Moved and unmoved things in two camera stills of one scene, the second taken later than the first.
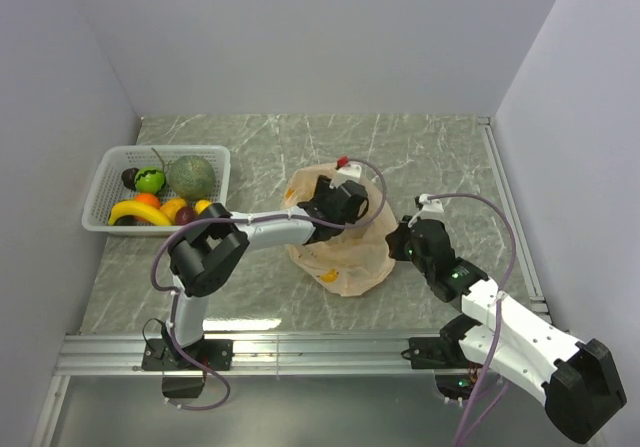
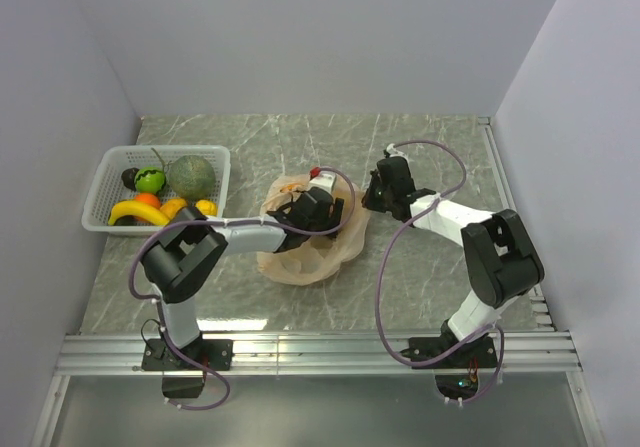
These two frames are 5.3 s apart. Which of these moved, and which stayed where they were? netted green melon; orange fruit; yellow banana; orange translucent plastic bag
Moved: orange translucent plastic bag
Stayed: orange fruit; netted green melon; yellow banana
